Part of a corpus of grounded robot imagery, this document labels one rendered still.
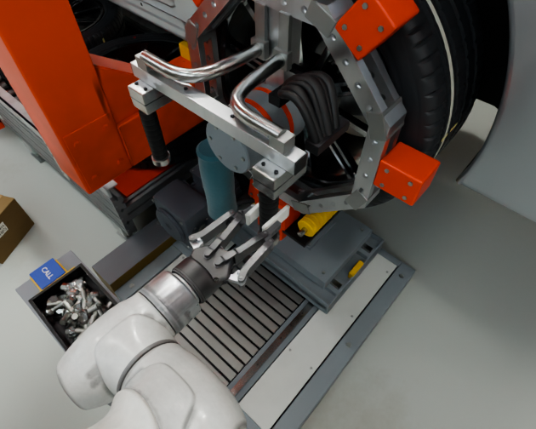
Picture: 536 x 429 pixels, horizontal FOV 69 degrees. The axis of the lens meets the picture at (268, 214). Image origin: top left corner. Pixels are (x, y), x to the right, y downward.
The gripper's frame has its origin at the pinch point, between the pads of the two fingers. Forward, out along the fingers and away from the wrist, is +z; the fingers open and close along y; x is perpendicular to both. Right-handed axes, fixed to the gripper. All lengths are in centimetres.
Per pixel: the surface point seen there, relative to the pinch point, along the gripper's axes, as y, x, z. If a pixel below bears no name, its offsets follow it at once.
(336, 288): 6, -66, 30
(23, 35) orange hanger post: -60, 16, -8
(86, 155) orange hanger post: -60, -17, -8
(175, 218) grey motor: -44, -44, 4
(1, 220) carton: -113, -67, -34
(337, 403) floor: 27, -83, 4
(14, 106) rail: -140, -44, -2
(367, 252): 6, -66, 50
